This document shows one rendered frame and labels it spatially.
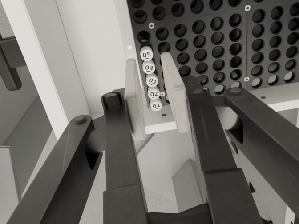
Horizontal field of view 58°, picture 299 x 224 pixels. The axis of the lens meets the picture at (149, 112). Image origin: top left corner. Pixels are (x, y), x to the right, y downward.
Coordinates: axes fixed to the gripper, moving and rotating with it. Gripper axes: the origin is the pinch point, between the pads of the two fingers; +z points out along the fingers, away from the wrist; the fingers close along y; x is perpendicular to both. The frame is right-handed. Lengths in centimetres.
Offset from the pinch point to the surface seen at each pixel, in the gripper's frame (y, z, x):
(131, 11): -0.7, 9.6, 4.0
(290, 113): 23.0, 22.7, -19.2
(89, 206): -49, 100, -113
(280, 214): 23, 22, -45
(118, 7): -2.2, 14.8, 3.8
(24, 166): -39, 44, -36
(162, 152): 0, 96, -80
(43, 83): -9.9, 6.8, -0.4
